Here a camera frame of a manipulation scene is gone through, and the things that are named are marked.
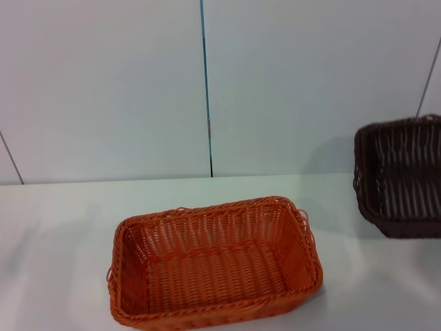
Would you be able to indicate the orange woven plastic basket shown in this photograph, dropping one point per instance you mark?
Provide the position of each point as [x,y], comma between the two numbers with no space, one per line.
[217,272]

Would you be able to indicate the dark brown woven basket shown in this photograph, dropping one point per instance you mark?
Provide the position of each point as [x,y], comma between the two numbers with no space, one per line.
[368,193]

